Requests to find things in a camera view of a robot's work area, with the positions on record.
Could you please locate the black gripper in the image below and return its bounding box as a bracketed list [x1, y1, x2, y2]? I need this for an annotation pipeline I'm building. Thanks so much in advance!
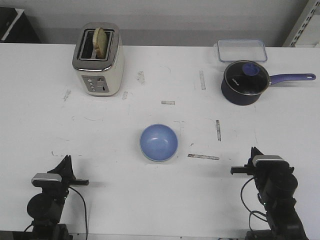
[230, 146, 264, 176]
[42, 155, 89, 198]

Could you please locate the blue bowl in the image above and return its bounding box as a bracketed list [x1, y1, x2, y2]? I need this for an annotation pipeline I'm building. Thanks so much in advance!
[139, 124, 178, 158]

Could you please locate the green bowl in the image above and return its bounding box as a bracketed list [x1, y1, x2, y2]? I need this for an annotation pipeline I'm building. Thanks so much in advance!
[141, 150, 177, 163]

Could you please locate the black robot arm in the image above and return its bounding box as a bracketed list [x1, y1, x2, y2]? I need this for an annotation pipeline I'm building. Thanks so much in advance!
[230, 147, 308, 240]
[27, 155, 89, 240]

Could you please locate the dark blue saucepan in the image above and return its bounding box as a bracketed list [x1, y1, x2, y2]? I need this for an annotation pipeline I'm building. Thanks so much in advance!
[221, 70, 316, 106]

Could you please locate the glass pot lid blue knob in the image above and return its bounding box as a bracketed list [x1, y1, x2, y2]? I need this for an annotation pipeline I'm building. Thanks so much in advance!
[224, 60, 270, 96]

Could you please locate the cream and chrome toaster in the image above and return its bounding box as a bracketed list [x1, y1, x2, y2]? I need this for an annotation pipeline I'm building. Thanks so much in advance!
[72, 22, 125, 97]

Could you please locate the clear plastic food container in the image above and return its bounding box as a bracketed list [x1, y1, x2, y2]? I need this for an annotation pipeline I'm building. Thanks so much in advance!
[216, 39, 268, 63]

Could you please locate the white slotted shelf upright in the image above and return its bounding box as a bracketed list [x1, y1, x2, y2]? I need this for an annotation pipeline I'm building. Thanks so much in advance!
[282, 0, 320, 48]

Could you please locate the toast slice in toaster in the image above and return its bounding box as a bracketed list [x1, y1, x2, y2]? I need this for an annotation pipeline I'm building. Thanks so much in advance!
[92, 27, 108, 59]

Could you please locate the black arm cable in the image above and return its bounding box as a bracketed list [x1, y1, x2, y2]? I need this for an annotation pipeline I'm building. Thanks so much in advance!
[68, 186, 88, 240]
[240, 176, 270, 232]

